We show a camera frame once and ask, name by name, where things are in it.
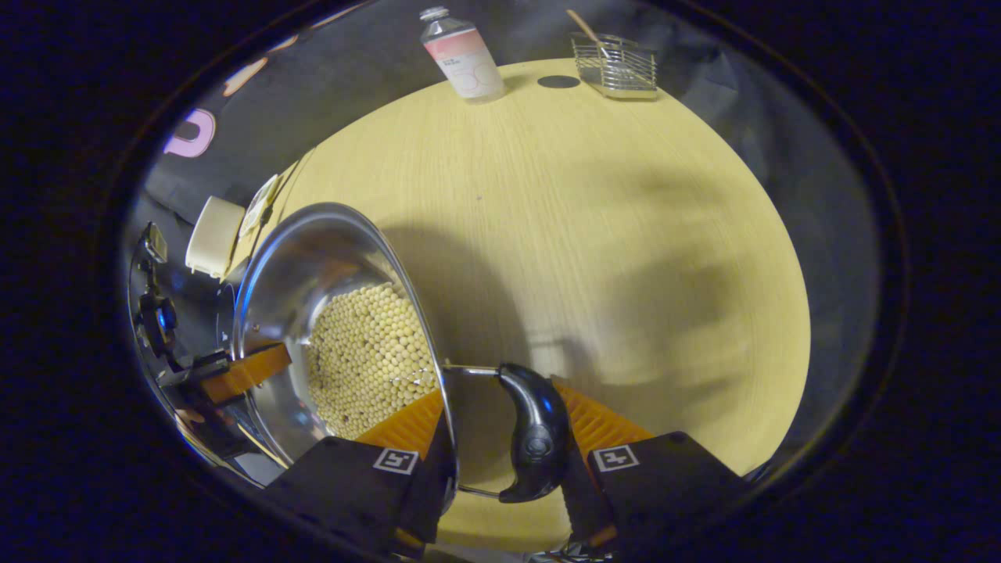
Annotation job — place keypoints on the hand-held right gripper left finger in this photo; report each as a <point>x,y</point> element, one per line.
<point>422,493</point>

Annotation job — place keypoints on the pile of soybeans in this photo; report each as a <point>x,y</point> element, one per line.
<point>367,352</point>

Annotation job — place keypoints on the clear bottle with pink label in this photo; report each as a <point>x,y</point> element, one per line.
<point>469,62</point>

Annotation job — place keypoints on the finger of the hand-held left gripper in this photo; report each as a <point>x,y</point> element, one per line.
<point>250,371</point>

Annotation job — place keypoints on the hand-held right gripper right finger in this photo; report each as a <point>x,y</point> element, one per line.
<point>665,481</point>

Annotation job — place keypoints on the wooden stick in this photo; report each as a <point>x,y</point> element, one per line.
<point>586,30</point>

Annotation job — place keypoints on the white toaster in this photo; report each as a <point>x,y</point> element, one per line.
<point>215,234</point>

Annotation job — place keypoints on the stainless steel pot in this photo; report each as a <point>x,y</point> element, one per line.
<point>313,258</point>

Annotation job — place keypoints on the black backdrop cloth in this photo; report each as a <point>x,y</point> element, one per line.
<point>375,62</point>

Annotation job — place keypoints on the black round table grommet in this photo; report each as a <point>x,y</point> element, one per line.
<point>558,81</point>

